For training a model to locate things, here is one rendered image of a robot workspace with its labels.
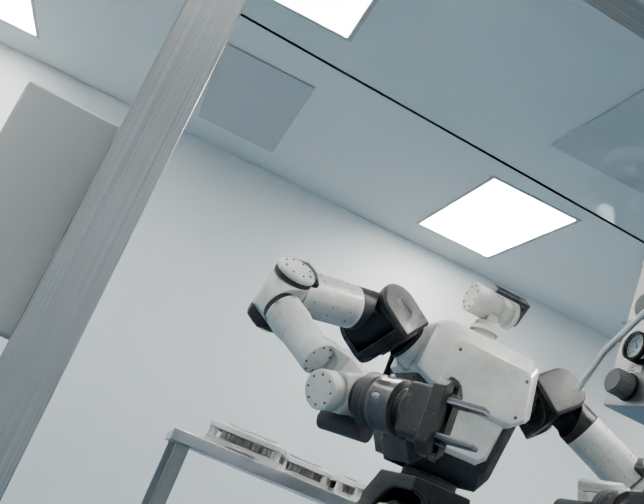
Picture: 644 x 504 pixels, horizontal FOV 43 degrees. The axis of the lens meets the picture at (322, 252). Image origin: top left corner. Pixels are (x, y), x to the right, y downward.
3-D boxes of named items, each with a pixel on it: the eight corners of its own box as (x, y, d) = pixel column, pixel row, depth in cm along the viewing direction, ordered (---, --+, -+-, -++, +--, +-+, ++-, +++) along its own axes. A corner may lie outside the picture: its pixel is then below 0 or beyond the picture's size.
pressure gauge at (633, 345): (618, 360, 97) (626, 331, 99) (626, 364, 98) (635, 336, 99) (640, 359, 94) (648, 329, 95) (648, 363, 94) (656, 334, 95)
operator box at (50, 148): (-85, 300, 86) (29, 97, 94) (65, 364, 90) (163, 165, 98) (-94, 293, 81) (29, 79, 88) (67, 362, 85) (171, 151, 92)
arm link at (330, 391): (403, 377, 132) (350, 364, 139) (364, 371, 124) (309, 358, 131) (390, 446, 131) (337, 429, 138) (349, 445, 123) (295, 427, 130)
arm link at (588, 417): (554, 454, 180) (510, 407, 183) (574, 431, 185) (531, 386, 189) (583, 434, 171) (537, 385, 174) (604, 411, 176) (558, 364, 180)
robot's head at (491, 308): (455, 320, 176) (468, 284, 178) (493, 340, 178) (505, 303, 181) (470, 318, 170) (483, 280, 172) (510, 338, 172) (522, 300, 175)
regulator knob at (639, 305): (629, 317, 97) (638, 284, 99) (645, 326, 98) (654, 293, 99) (648, 315, 94) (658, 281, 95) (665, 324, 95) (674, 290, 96)
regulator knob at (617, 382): (598, 392, 96) (608, 357, 97) (615, 401, 97) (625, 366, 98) (618, 392, 93) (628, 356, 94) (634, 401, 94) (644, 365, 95)
